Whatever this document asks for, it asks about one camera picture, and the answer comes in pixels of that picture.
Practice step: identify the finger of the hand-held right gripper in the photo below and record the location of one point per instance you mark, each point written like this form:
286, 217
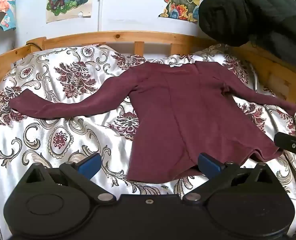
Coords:
291, 145

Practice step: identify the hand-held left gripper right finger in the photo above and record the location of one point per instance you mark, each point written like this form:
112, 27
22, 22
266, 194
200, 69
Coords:
209, 165

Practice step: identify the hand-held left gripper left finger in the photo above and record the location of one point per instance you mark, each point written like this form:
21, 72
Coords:
90, 166

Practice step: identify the maroon long-sleeved sweater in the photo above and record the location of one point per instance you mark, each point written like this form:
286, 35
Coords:
187, 115

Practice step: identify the floral satin bedspread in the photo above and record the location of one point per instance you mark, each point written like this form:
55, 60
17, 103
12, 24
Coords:
63, 135

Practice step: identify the black padded jacket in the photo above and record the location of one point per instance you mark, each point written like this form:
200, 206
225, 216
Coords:
257, 12

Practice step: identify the wooden bed frame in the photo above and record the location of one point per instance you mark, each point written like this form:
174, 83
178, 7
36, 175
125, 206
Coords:
128, 36

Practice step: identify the white wall pipe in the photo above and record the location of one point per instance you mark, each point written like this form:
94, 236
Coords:
101, 5

